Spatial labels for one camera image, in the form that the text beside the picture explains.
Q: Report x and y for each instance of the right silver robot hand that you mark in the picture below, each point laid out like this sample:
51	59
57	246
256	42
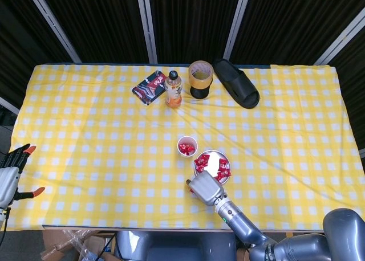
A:
208	188

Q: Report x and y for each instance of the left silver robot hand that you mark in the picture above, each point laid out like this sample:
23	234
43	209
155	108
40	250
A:
7	184

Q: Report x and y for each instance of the round steel plate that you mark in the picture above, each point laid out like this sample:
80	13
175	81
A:
212	161

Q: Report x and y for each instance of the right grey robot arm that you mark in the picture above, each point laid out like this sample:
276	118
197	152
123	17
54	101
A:
242	226

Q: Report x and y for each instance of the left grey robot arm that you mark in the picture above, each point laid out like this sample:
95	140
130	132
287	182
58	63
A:
2	216

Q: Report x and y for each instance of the white paper cup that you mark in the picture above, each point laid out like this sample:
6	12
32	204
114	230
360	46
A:
186	155

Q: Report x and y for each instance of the grey robot torso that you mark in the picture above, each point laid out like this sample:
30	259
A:
176	246

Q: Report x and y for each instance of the large brown cardboard box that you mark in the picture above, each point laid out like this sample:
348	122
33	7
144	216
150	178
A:
52	241

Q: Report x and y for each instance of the small brown cardboard box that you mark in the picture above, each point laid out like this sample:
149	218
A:
242	255

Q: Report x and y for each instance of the clear plastic wrap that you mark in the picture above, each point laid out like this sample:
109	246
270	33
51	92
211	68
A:
77	241

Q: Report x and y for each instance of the yellow floor tape strip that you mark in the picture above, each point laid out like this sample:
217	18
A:
289	234

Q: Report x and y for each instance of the yellow white checkered tablecloth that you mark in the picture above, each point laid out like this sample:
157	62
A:
114	158

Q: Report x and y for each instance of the orange drink bottle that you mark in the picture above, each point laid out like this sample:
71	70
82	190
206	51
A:
173	95

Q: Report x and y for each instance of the yellowish packing tape roll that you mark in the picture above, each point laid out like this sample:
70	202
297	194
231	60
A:
199	83

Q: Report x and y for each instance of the black rubber slipper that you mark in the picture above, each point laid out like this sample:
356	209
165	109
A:
239	87

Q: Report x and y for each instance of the dark blue red snack box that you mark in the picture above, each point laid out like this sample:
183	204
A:
149	87

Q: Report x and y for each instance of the black curtain panel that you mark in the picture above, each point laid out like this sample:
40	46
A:
194	21
99	24
291	21
356	87
17	44

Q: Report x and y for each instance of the grey partition frame post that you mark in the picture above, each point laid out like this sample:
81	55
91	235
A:
362	153
342	43
8	105
53	24
238	23
147	24

